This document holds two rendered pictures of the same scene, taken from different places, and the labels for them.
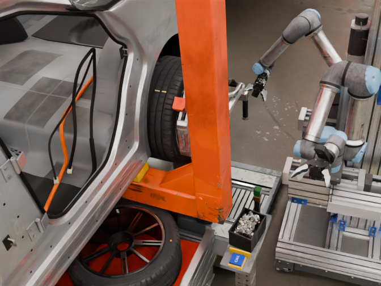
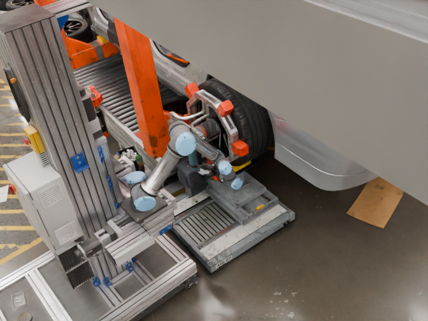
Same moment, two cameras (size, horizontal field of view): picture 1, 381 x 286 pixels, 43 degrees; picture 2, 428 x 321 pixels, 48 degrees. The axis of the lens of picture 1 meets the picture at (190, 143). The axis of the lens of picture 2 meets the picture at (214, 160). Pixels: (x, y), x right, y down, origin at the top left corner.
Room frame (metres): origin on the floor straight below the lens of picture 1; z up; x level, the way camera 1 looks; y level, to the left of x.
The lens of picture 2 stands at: (3.85, -2.48, 2.82)
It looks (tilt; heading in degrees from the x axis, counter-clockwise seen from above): 39 degrees down; 121
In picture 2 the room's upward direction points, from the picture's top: 7 degrees counter-clockwise
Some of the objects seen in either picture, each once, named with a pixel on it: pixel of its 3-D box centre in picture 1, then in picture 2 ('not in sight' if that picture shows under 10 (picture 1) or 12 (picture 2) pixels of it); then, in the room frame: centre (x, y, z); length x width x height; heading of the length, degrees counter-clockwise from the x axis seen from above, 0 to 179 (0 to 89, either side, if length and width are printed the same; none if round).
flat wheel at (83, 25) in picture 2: not in sight; (66, 35); (-0.68, 1.68, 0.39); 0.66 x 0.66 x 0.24
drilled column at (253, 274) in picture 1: (245, 268); not in sight; (1.70, -0.25, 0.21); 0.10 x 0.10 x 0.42; 63
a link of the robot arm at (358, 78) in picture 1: (355, 115); not in sight; (1.79, -0.80, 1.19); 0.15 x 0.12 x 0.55; 52
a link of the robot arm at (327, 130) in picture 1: (325, 141); not in sight; (1.87, -0.70, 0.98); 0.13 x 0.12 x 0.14; 52
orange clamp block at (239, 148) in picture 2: not in sight; (240, 148); (2.68, -0.22, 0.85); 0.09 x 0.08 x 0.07; 153
